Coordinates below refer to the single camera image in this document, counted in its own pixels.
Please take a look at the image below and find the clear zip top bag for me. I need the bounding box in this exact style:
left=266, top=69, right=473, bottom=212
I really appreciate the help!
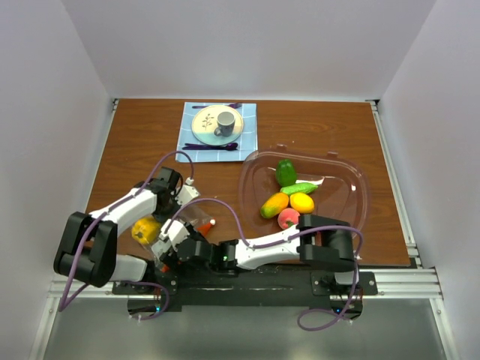
left=143, top=205, right=216, bottom=272

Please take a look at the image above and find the fake yellow pepper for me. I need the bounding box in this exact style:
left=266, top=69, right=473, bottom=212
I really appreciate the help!
left=130, top=216, right=161, bottom=245

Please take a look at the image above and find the fake orange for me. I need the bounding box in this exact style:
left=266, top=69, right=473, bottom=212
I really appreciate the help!
left=260, top=192, right=290, bottom=219

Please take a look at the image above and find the fake red peach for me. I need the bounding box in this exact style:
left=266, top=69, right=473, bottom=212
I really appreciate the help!
left=277, top=208, right=300, bottom=230

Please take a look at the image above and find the fake yellow lemon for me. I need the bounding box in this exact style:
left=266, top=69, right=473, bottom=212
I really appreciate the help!
left=289, top=193, right=315, bottom=214

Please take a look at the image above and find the fake green broccoli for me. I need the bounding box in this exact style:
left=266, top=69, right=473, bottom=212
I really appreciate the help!
left=275, top=159, right=297, bottom=188

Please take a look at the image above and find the fake green cucumber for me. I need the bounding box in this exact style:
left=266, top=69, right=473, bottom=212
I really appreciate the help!
left=280, top=182, right=318, bottom=196

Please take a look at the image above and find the clear pink plastic bowl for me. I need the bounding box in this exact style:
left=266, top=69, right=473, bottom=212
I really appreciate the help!
left=238, top=145, right=370, bottom=237

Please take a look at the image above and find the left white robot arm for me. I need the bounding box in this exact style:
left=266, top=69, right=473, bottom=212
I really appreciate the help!
left=53, top=167, right=183, bottom=294

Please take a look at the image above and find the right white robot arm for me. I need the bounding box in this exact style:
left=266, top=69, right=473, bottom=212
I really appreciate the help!
left=152, top=215, right=361, bottom=295

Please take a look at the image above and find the blue checked cloth napkin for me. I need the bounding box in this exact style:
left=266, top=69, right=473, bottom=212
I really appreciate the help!
left=175, top=102, right=258, bottom=163

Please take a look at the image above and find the purple plastic spoon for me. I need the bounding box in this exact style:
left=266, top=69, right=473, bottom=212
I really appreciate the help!
left=181, top=142, right=239, bottom=151

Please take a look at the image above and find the cream plate with plant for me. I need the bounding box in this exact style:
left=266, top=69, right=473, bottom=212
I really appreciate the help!
left=191, top=106, right=245, bottom=145

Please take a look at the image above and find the grey mug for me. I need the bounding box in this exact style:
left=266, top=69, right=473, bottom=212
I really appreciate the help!
left=214, top=112, right=236, bottom=137

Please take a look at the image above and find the purple plastic fork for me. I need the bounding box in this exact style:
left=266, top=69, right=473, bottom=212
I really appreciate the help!
left=192, top=103, right=242, bottom=110

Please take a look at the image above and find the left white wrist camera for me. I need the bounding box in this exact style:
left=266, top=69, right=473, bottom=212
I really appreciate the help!
left=174, top=177, right=200, bottom=206

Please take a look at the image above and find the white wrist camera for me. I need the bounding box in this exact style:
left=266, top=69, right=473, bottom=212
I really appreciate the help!
left=159, top=219, right=189, bottom=251
left=174, top=177, right=200, bottom=206

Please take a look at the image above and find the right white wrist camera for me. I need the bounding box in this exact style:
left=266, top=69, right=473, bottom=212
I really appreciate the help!
left=159, top=219, right=189, bottom=251

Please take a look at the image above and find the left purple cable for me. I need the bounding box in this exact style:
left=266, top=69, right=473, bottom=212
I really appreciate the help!
left=58, top=151, right=196, bottom=312

